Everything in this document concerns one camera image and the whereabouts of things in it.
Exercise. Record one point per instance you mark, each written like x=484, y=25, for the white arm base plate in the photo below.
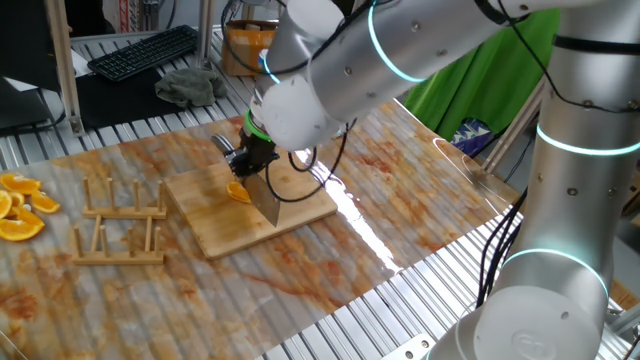
x=407, y=350

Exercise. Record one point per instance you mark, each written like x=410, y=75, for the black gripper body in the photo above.
x=257, y=152

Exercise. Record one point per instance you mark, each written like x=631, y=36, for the aluminium frame post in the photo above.
x=65, y=65
x=204, y=30
x=510, y=135

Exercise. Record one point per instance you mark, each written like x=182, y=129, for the black desk mat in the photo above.
x=125, y=100

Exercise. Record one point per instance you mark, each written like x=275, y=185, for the black computer keyboard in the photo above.
x=142, y=52

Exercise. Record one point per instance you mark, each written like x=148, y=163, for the orange wedge slice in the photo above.
x=44, y=202
x=4, y=204
x=20, y=184
x=17, y=231
x=27, y=217

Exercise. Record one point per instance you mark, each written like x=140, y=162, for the marble pattern plastic mat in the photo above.
x=400, y=200

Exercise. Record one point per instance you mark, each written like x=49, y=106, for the blue patterned bag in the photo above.
x=470, y=137

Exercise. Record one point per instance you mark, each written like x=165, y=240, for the steel cleaver knife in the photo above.
x=265, y=200

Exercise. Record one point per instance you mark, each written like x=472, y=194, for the red white patterned box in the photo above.
x=124, y=15

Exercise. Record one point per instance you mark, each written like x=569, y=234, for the taped brown cardboard box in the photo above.
x=245, y=50

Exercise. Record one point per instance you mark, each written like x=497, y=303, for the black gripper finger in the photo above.
x=269, y=164
x=242, y=166

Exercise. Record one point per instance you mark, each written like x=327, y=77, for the dark grey flat base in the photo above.
x=22, y=107

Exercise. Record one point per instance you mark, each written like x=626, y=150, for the small orange slice piece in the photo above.
x=17, y=199

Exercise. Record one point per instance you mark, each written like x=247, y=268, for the wooden peg rack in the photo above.
x=120, y=212

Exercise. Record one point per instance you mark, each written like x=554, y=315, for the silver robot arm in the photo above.
x=400, y=50

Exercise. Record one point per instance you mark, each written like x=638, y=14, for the green hanging cloth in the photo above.
x=475, y=85

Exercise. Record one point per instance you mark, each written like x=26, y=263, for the black monitor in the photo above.
x=25, y=40

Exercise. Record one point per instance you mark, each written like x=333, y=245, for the grey crumpled cloth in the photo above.
x=190, y=87

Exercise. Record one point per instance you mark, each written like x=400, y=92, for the cut orange piece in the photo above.
x=238, y=192

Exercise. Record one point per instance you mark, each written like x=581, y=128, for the wooden cutting board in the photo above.
x=215, y=220

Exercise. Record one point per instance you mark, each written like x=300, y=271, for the white paper sheet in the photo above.
x=84, y=62

